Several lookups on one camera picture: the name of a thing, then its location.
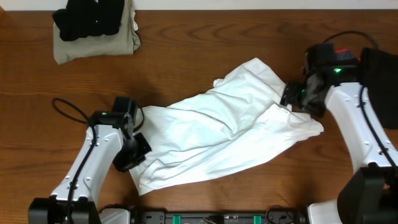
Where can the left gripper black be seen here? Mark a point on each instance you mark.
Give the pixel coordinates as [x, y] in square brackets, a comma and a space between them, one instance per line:
[134, 152]

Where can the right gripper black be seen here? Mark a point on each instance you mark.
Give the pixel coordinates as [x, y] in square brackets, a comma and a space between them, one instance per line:
[290, 97]

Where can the white t-shirt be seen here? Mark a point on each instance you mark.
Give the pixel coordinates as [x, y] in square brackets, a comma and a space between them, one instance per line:
[236, 125]

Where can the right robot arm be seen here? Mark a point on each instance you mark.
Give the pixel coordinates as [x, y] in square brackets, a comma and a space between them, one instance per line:
[361, 94]

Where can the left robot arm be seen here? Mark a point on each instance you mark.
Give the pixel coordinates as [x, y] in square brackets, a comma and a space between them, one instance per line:
[112, 139]

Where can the black garment with red trim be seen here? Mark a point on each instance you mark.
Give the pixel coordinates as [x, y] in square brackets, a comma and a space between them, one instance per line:
[343, 55]

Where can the black garment right edge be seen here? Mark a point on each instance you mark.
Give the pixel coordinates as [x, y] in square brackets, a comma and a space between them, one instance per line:
[378, 73]

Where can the folded khaki garment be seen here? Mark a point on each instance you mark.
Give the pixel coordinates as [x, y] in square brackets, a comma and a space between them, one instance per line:
[125, 42]

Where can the folded black garment on stack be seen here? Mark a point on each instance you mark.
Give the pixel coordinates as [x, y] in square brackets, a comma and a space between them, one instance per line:
[84, 18]

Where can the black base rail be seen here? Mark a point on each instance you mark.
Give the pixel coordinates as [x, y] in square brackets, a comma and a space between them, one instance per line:
[217, 217]

